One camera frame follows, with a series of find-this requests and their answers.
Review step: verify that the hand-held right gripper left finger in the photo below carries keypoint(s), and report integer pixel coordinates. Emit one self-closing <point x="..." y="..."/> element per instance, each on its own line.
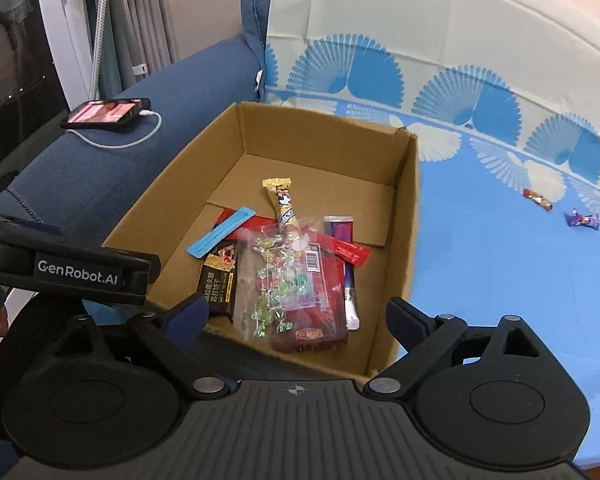
<point x="190" y="317"/>

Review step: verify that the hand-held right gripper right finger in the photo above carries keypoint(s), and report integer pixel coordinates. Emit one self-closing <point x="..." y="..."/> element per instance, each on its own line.
<point x="405" y="320"/>

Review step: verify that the red snack bar packet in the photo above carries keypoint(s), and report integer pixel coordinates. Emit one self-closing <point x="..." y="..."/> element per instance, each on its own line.
<point x="352" y="252"/>

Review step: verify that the dark red snack box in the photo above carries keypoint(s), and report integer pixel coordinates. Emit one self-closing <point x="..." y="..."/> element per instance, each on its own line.
<point x="311" y="337"/>

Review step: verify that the clear bag of candies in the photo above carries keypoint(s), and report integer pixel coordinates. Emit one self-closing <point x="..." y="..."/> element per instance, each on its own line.
<point x="280" y="280"/>

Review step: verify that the brown cardboard box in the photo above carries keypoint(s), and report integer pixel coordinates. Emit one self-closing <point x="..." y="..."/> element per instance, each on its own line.
<point x="190" y="180"/>

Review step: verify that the yellow snack stick packet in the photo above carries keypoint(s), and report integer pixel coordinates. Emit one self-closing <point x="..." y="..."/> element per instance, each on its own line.
<point x="282" y="205"/>

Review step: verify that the black snack packet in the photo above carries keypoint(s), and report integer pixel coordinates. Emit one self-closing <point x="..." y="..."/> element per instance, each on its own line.
<point x="217" y="280"/>

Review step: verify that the blue stick packet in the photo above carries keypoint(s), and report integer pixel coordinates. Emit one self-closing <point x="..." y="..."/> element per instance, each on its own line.
<point x="220" y="232"/>

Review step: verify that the blue fan-print bed sheet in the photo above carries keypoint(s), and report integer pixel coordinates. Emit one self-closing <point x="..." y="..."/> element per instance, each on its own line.
<point x="480" y="260"/>

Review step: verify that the purple and white tube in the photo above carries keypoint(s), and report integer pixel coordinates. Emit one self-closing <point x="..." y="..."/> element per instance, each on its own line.
<point x="341" y="230"/>

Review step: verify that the blue fabric sofa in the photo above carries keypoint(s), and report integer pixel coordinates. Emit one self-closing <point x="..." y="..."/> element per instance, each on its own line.
<point x="130" y="170"/>

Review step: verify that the flat red packet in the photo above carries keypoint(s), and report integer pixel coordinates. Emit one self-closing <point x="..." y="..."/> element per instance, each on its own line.
<point x="261" y="221"/>

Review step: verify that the black smartphone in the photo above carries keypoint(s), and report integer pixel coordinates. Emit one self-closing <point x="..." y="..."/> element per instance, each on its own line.
<point x="107" y="112"/>

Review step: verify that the orange-red candy packet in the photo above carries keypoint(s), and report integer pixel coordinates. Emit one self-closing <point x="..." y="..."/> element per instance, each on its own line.
<point x="538" y="200"/>

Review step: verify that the purple candy packet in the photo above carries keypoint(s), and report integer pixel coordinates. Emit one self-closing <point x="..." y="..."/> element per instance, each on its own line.
<point x="584" y="220"/>

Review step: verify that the white pole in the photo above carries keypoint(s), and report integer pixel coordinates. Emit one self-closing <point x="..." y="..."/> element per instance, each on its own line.
<point x="99" y="45"/>

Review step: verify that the dark glass window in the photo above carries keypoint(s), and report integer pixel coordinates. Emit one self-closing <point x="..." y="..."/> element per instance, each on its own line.
<point x="10" y="35"/>

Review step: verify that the grey curtain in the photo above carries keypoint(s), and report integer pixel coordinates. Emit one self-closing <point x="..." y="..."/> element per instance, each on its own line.
<point x="135" y="15"/>

